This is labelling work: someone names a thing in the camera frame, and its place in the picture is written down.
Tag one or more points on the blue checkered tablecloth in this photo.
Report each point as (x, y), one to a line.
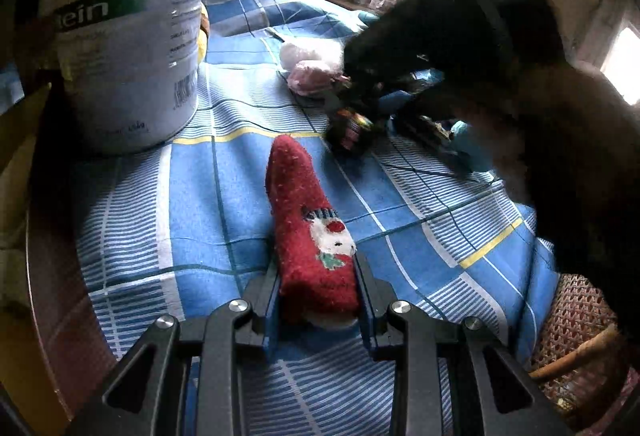
(181, 229)

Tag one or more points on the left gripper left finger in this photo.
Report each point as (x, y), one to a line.
(259, 327)

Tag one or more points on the white protein powder can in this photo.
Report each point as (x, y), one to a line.
(130, 67)

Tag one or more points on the right hand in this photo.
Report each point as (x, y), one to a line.
(559, 133)

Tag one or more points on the teal plush toy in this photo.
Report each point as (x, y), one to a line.
(465, 140)

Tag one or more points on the red christmas sock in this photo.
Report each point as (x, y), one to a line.
(314, 247)

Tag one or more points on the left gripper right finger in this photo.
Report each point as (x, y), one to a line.
(375, 296)

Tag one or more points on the woven rattan chair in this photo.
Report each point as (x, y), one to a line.
(581, 361)

